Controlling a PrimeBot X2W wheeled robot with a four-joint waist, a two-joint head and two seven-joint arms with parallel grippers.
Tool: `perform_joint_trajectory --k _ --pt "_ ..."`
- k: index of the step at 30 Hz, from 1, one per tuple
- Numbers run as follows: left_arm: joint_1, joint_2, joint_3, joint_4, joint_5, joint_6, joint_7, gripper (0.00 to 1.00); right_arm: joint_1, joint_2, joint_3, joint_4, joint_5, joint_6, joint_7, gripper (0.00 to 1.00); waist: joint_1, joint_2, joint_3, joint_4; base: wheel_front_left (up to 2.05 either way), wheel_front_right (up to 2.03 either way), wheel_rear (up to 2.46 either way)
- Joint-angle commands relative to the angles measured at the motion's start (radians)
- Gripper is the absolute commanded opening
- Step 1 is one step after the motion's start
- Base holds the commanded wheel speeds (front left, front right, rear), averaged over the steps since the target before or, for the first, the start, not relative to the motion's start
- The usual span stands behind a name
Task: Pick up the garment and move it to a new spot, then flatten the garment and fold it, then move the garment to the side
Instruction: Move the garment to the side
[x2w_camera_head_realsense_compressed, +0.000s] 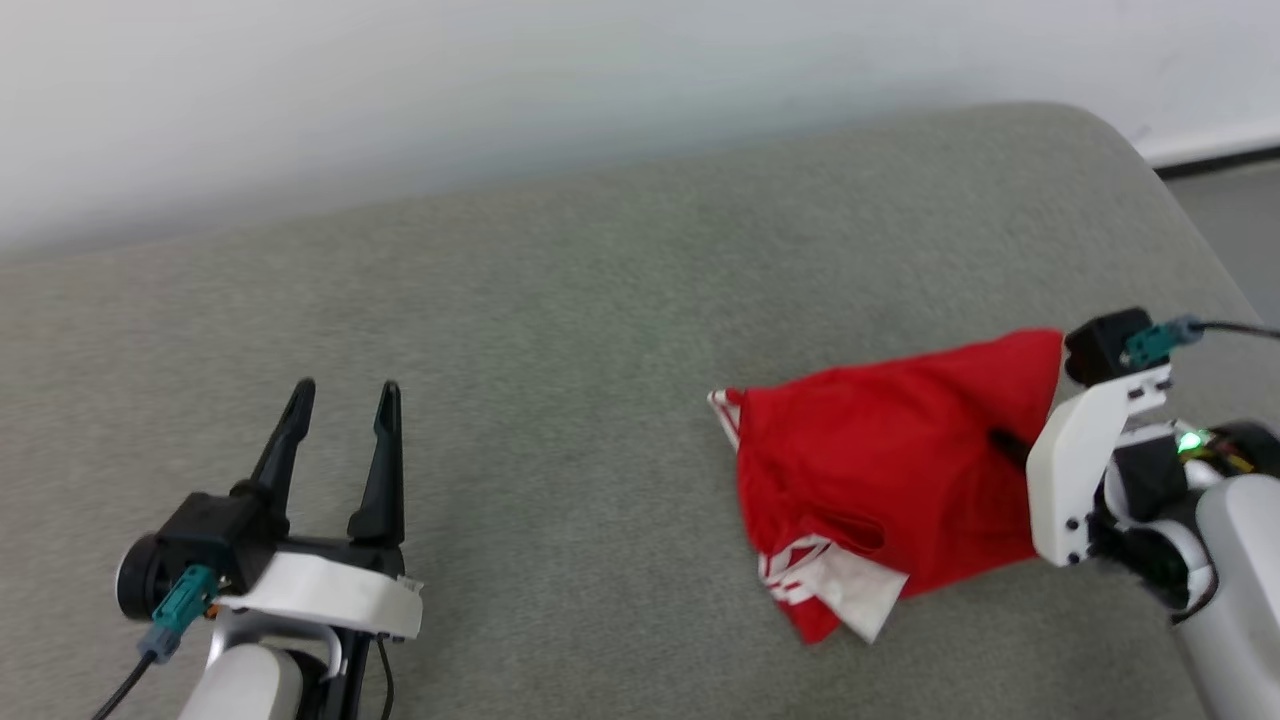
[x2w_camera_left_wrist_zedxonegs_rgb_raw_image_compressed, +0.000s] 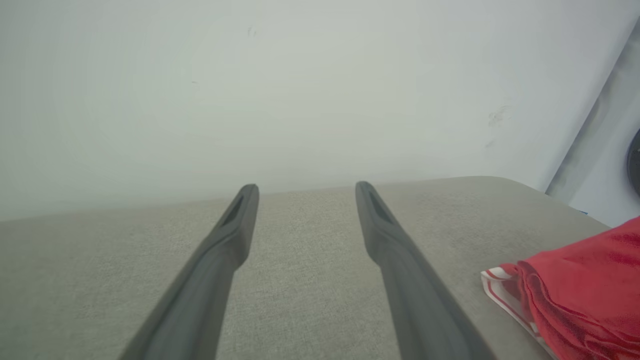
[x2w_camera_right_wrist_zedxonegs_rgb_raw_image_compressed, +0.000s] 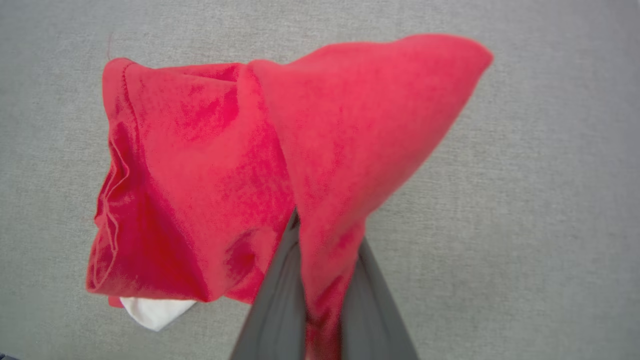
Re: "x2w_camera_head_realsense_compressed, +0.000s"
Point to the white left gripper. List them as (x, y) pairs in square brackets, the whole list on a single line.
[(330, 590)]

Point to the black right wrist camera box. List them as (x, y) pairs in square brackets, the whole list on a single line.
[(1100, 345)]

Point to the grey fabric sofa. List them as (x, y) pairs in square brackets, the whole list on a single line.
[(560, 350)]

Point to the red and white garment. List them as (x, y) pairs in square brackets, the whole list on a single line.
[(880, 450)]

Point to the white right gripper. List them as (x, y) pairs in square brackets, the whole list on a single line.
[(1070, 470)]

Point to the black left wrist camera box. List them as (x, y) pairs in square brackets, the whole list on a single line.
[(210, 530)]

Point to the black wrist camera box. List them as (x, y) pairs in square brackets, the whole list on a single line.
[(210, 530), (1100, 345)]

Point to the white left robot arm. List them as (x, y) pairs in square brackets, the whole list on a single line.
[(245, 680)]

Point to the wall baseboard strip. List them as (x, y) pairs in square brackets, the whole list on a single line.
[(1215, 150)]

